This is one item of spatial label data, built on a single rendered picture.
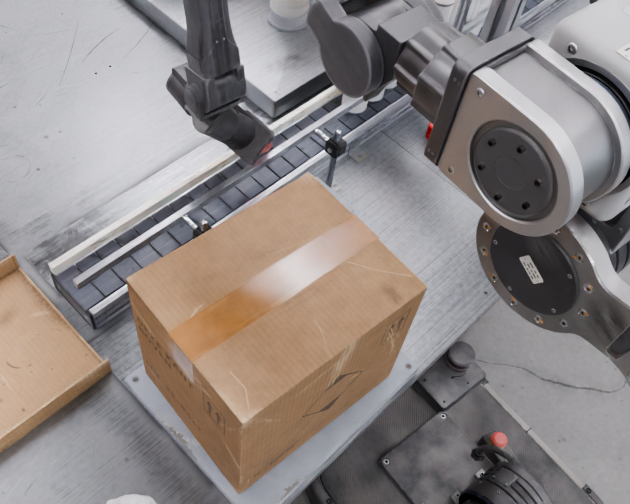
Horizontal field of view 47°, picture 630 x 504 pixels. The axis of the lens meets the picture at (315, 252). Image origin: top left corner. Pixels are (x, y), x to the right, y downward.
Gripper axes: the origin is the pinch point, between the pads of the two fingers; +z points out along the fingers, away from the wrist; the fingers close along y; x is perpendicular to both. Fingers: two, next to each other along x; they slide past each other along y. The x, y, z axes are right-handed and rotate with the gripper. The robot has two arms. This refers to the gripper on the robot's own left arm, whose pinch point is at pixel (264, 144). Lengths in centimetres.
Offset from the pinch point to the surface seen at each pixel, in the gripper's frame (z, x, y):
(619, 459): 110, 16, -89
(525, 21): 58, -56, -4
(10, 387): -29, 50, -6
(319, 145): 12.1, -5.2, -2.9
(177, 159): 2.7, 13.5, 14.9
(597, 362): 124, 0, -68
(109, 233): -18.2, 25.4, 3.0
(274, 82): 15.4, -9.1, 15.3
